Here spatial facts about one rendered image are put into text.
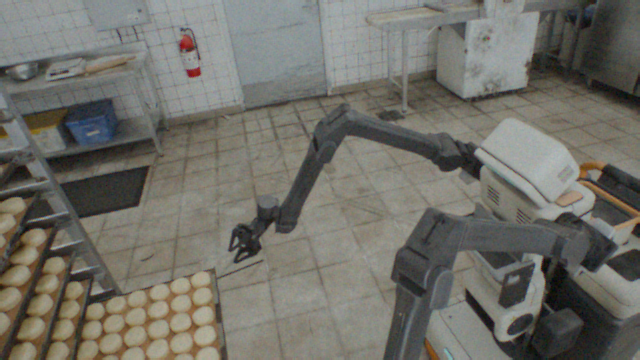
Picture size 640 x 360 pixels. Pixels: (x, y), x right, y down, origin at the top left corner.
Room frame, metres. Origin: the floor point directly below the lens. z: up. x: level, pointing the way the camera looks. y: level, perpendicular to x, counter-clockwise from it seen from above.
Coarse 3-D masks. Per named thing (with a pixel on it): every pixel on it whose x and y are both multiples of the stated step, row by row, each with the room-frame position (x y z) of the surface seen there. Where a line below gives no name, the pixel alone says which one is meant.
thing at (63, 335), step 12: (72, 288) 0.67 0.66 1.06; (84, 288) 0.68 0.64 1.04; (72, 300) 0.63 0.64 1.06; (60, 312) 0.60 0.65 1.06; (72, 312) 0.60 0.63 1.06; (60, 324) 0.56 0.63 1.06; (72, 324) 0.56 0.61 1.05; (60, 336) 0.53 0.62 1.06; (72, 336) 0.54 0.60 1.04; (60, 348) 0.50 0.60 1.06
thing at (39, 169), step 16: (0, 80) 0.77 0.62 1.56; (0, 96) 0.74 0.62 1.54; (16, 112) 0.76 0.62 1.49; (16, 128) 0.74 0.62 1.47; (16, 144) 0.73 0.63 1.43; (32, 144) 0.75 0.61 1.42; (48, 176) 0.74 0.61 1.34; (64, 192) 0.77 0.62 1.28; (64, 208) 0.74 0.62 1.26; (80, 224) 0.76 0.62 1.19; (96, 256) 0.75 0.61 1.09
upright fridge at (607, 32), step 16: (608, 0) 3.78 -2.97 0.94; (624, 0) 3.61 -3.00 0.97; (608, 16) 3.73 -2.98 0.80; (624, 16) 3.56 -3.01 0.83; (592, 32) 3.87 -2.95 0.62; (608, 32) 3.68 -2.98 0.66; (624, 32) 3.51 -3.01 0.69; (592, 48) 3.82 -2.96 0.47; (608, 48) 3.63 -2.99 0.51; (624, 48) 3.46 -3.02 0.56; (592, 64) 3.77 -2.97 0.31; (608, 64) 3.58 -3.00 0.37; (624, 64) 3.42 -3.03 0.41; (592, 80) 3.85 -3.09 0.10; (608, 80) 3.53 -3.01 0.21; (624, 80) 3.36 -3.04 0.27
